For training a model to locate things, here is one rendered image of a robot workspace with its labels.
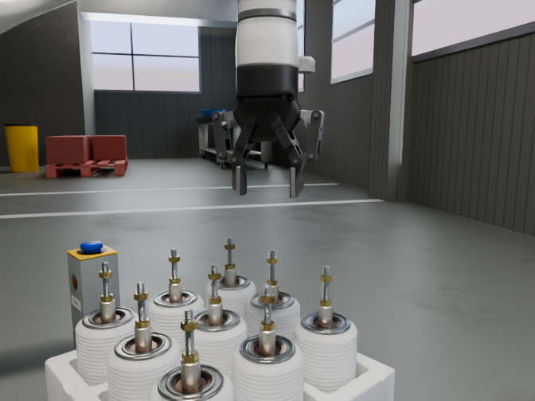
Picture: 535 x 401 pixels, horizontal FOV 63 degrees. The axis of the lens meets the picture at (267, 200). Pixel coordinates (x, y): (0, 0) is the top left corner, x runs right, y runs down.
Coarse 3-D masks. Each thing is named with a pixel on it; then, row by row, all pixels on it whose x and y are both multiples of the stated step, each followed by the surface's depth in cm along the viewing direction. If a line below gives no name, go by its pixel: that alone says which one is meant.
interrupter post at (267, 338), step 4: (260, 332) 57; (264, 332) 56; (268, 332) 56; (272, 332) 57; (260, 336) 57; (264, 336) 57; (268, 336) 56; (272, 336) 57; (260, 340) 57; (264, 340) 57; (268, 340) 57; (272, 340) 57; (260, 344) 57; (264, 344) 57; (268, 344) 57; (272, 344) 57; (260, 348) 57; (264, 348) 57; (268, 348) 57; (272, 348) 57; (264, 352) 57; (268, 352) 57; (272, 352) 57
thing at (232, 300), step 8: (208, 288) 81; (248, 288) 81; (208, 296) 80; (224, 296) 78; (232, 296) 78; (240, 296) 79; (248, 296) 80; (224, 304) 79; (232, 304) 79; (240, 304) 79; (240, 312) 79
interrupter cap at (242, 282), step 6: (222, 276) 86; (240, 276) 86; (210, 282) 82; (222, 282) 83; (240, 282) 83; (246, 282) 82; (222, 288) 79; (228, 288) 79; (234, 288) 79; (240, 288) 80
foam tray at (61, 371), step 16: (48, 368) 68; (64, 368) 66; (368, 368) 67; (384, 368) 66; (48, 384) 69; (64, 384) 63; (80, 384) 62; (304, 384) 62; (352, 384) 62; (368, 384) 62; (384, 384) 64; (48, 400) 70; (64, 400) 62; (80, 400) 59; (96, 400) 59; (304, 400) 61; (320, 400) 59; (336, 400) 59; (352, 400) 59; (368, 400) 62; (384, 400) 65
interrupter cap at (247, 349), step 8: (256, 336) 61; (280, 336) 61; (240, 344) 59; (248, 344) 59; (256, 344) 59; (280, 344) 59; (288, 344) 59; (240, 352) 56; (248, 352) 56; (256, 352) 57; (280, 352) 57; (288, 352) 57; (248, 360) 55; (256, 360) 54; (264, 360) 54; (272, 360) 54; (280, 360) 55
